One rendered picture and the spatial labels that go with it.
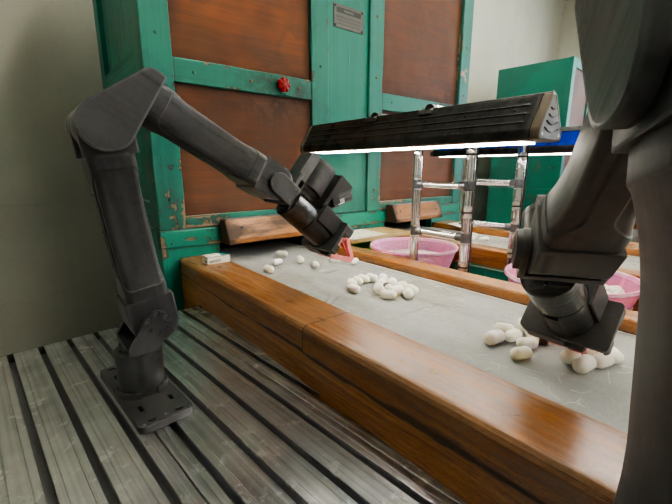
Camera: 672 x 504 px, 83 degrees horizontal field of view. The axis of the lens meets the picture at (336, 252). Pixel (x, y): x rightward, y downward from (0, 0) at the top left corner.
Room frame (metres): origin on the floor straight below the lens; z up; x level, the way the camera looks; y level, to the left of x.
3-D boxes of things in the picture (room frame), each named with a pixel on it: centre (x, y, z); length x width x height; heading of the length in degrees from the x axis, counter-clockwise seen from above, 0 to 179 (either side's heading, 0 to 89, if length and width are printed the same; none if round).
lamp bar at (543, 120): (0.84, -0.13, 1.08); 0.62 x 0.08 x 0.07; 39
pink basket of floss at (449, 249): (1.15, -0.24, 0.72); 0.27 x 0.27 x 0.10
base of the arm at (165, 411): (0.51, 0.29, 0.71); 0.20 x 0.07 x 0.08; 44
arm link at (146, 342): (0.52, 0.28, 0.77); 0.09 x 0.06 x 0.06; 41
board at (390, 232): (1.32, -0.10, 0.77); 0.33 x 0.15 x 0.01; 129
